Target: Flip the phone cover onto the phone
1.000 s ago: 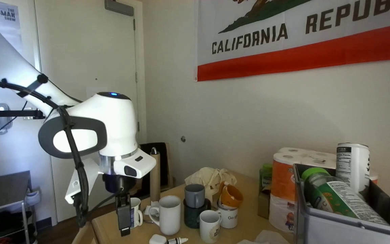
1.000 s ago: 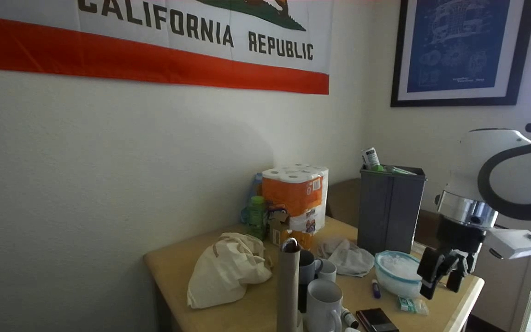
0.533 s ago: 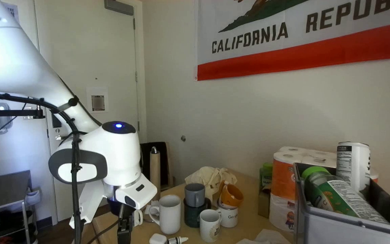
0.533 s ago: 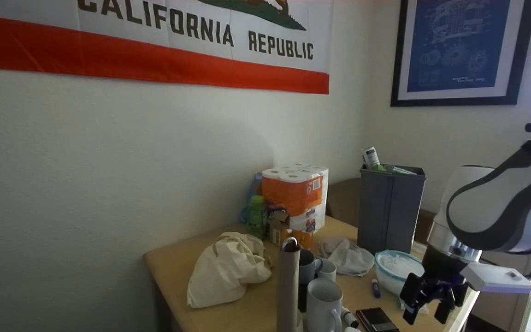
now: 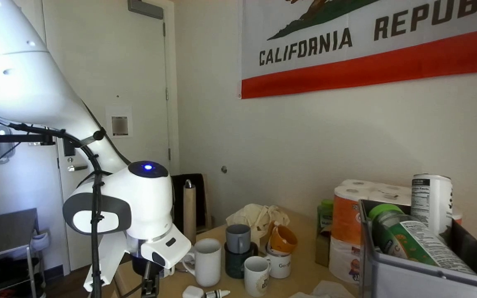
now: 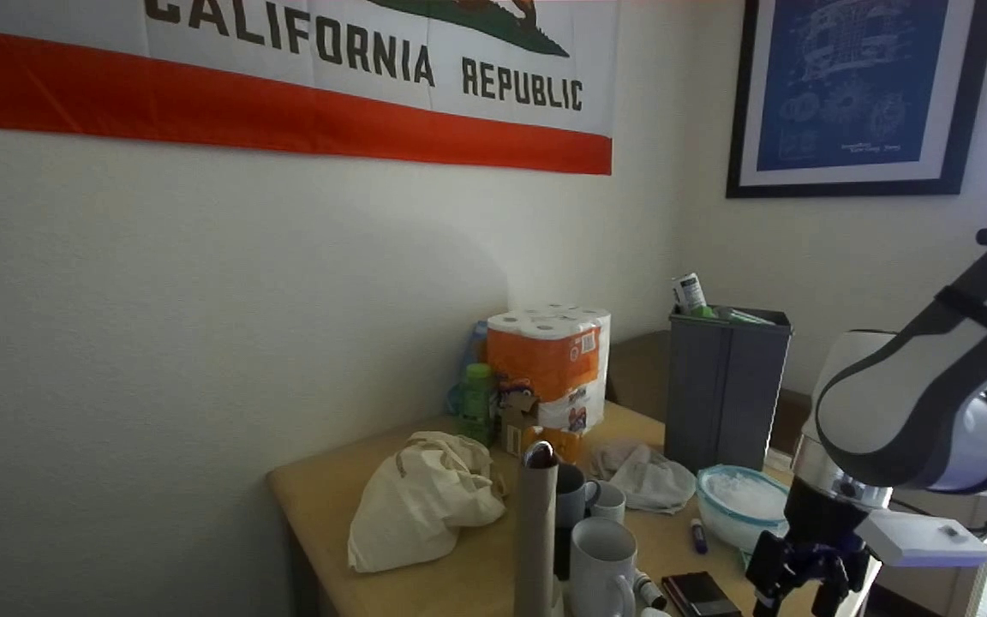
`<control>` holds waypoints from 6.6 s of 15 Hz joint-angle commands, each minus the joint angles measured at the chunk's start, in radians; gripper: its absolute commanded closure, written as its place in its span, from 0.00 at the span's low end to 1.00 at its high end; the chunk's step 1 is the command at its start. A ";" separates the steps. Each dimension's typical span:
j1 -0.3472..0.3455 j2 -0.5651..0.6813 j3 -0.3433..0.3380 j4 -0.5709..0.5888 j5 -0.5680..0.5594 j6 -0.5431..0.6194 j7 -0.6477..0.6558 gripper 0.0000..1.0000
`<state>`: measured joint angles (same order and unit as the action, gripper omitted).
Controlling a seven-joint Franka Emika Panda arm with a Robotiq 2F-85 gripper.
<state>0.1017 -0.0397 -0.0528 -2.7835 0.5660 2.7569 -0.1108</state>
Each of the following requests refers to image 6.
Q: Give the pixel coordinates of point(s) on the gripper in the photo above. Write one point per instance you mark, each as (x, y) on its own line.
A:
(823, 523)

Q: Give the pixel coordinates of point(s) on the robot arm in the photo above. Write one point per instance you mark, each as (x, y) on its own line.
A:
(905, 403)

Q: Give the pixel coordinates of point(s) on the glass container with blue lid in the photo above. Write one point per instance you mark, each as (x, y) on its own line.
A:
(742, 506)

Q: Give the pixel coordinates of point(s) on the blue glue stick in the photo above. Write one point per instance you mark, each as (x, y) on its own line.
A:
(698, 536)

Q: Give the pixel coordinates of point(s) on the small white bottle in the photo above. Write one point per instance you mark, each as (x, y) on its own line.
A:
(649, 591)

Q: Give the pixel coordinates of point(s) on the crumpled white cloth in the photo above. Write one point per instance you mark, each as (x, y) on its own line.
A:
(643, 476)

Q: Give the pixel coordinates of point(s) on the grey waste bin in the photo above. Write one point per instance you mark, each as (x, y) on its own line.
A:
(720, 390)

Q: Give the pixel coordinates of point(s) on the large white mug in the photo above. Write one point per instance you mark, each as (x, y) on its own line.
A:
(601, 570)

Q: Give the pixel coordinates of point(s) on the small white mug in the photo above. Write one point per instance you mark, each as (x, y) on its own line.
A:
(609, 501)

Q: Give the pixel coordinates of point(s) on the dark grey mug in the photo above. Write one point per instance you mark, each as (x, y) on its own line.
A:
(569, 506)

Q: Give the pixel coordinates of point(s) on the cardboard tube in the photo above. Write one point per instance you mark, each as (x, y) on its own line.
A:
(536, 540)

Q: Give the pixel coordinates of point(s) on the orange packet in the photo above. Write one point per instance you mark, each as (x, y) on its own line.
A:
(564, 443)

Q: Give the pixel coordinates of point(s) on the small cardboard box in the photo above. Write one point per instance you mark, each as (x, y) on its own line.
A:
(517, 424)

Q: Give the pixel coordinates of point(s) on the pack of paper towel rolls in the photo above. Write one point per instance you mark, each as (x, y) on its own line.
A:
(549, 360)

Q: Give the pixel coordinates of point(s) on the green plastic bottle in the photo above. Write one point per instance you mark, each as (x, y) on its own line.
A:
(476, 403)

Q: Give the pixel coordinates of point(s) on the beige cloth bag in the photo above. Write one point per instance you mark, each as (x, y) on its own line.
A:
(425, 506)

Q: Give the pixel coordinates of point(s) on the framed blue print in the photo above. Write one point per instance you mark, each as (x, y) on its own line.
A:
(853, 86)

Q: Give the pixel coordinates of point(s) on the white and red wall flag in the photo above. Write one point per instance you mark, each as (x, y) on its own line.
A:
(288, 94)

